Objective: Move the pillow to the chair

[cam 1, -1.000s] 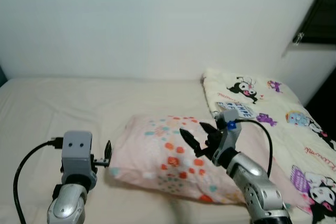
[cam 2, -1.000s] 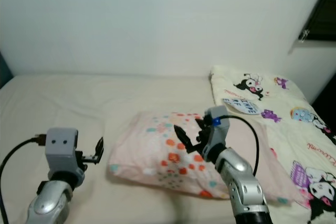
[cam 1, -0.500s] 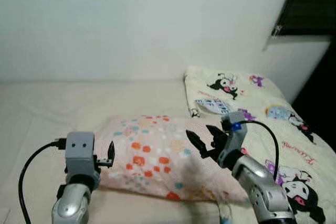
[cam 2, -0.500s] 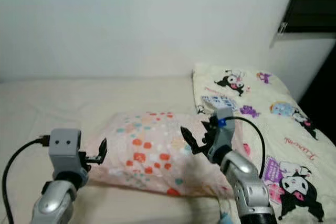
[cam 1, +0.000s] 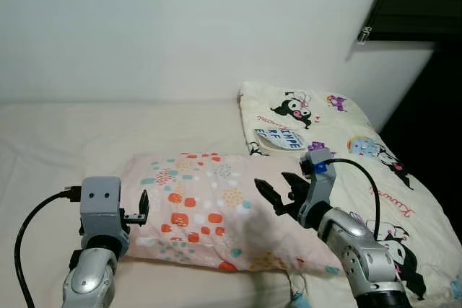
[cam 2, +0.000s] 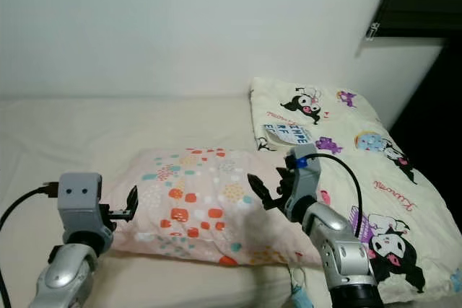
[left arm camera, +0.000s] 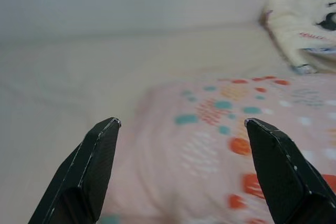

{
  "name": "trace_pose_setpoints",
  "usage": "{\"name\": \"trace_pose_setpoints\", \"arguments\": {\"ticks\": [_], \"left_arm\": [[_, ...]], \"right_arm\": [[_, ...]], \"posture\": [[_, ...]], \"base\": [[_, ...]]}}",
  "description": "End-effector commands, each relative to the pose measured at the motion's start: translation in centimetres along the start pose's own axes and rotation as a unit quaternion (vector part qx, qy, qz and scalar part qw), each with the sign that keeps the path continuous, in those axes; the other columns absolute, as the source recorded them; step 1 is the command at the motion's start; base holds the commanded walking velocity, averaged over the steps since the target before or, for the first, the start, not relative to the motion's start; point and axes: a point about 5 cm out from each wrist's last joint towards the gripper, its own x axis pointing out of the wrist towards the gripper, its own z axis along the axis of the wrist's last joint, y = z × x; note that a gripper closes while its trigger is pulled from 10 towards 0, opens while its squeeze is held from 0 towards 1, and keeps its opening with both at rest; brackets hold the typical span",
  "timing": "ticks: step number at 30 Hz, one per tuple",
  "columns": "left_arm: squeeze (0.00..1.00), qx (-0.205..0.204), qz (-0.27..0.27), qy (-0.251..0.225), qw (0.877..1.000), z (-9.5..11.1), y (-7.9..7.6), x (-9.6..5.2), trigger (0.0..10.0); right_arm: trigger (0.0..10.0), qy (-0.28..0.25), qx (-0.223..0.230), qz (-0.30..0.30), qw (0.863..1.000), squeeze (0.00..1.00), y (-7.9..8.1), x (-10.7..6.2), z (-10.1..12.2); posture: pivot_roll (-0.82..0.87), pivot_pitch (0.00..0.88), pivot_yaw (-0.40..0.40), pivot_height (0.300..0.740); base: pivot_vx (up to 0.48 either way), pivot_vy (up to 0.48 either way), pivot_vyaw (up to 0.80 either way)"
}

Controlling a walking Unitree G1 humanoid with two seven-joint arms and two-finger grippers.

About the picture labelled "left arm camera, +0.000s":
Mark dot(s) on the white plush blanket with print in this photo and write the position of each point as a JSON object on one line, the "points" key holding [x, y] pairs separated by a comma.
{"points": [[288, 24]]}

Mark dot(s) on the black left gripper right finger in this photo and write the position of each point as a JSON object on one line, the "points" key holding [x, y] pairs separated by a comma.
{"points": [[283, 182]]}

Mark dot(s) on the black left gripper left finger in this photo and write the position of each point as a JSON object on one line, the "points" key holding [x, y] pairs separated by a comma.
{"points": [[86, 176]]}

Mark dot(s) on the pink pillow with coloured dots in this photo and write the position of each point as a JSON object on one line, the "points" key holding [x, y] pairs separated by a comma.
{"points": [[170, 169]]}

